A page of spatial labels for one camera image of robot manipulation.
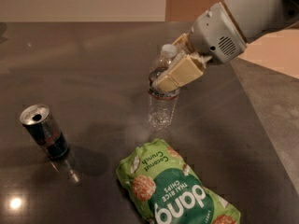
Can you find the clear plastic water bottle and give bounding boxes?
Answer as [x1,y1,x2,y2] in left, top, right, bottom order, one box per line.
[148,44,180,129]

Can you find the opened blue energy drink can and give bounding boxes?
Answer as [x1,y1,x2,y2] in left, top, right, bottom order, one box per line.
[20,104,69,161]

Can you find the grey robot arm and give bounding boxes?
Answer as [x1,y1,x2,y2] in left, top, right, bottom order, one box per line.
[153,0,299,92]

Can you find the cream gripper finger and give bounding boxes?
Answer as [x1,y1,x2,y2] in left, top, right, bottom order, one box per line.
[173,34,194,53]
[152,52,212,92]

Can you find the green rice chip bag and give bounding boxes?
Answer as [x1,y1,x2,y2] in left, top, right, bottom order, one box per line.
[116,139,241,224]

